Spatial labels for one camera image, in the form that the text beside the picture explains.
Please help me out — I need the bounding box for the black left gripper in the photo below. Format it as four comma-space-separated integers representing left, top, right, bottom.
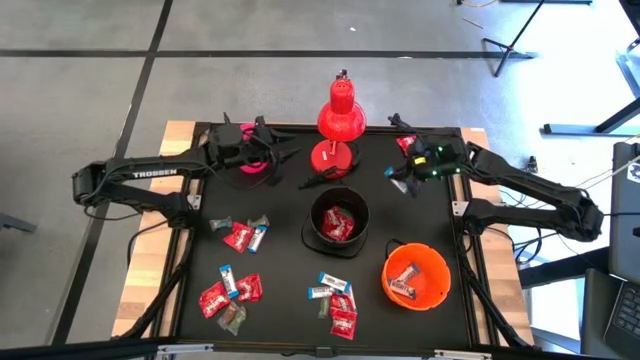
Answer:
208, 124, 302, 169

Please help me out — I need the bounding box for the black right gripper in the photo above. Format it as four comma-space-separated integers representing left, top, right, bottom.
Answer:
394, 141, 469, 199

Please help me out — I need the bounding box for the orange plastic bucket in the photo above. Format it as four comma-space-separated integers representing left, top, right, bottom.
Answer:
380, 238, 453, 312

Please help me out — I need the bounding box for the brown wrapped candy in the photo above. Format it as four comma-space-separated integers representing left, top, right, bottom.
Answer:
216, 302, 240, 331

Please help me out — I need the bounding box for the pink plastic bucket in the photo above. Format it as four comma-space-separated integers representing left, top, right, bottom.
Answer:
238, 122, 272, 175

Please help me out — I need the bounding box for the red desk lamp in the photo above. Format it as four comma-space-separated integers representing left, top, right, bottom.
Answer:
309, 68, 369, 180

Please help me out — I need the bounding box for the black plastic bucket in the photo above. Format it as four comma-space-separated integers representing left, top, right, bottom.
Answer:
299, 184, 372, 260

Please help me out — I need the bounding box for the black table mat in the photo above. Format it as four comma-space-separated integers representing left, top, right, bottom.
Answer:
199, 127, 464, 346

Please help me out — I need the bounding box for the black tripod stand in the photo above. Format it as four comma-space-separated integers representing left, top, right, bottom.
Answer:
481, 0, 546, 79

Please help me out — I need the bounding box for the black desk leg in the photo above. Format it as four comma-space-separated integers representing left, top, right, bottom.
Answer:
542, 97, 640, 137

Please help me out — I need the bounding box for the black side desk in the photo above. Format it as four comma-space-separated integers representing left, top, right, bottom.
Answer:
517, 247, 611, 289

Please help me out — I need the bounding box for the grey laptop with sticker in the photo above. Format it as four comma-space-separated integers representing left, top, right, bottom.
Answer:
607, 141, 640, 286

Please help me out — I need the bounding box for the dark laptop with keyboard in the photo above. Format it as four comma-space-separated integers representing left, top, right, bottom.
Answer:
579, 268, 640, 360

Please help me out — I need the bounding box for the grey floor stand foot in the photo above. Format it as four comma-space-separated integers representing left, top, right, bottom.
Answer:
0, 212, 39, 234

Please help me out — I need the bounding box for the black aluminium table frame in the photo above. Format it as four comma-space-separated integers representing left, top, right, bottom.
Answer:
164, 119, 501, 351

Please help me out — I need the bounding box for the black lamp power cord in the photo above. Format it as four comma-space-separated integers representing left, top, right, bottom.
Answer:
298, 142, 362, 190

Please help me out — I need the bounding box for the silver beam bracket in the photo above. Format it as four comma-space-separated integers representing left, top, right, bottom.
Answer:
155, 343, 215, 357
433, 350, 494, 360

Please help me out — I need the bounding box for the black floor cable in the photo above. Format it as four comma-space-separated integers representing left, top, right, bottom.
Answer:
125, 222, 169, 269

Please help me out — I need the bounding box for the black horizontal frame beam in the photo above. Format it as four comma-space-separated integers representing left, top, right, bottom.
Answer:
0, 335, 640, 360

